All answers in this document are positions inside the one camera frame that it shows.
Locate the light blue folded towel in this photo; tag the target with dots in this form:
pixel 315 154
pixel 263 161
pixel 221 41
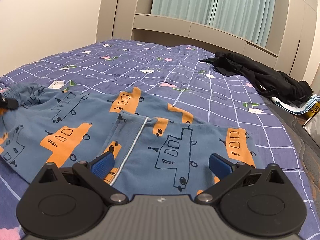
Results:
pixel 298 108

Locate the yellow black package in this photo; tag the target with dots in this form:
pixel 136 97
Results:
pixel 311 112

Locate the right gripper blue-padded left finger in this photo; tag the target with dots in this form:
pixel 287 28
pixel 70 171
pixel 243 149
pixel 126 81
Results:
pixel 92 176

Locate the purple checked floral quilt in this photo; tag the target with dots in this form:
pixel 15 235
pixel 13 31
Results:
pixel 179 76

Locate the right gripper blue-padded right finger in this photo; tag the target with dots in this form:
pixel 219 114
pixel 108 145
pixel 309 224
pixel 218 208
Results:
pixel 230 175

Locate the white printed shopping bag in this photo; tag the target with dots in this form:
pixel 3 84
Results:
pixel 312 127

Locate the beige built-in wardrobe unit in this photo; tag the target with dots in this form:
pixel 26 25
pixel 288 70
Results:
pixel 282 34

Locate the teal window curtain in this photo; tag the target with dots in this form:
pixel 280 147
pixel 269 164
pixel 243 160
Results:
pixel 249 19

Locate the grey quilted mattress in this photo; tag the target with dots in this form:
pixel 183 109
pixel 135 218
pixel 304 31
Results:
pixel 308 151

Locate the blue pants with orange trucks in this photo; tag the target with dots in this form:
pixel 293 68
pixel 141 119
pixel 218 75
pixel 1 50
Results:
pixel 157 148

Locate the black clothing pile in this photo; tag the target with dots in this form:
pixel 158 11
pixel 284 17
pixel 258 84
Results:
pixel 266 81

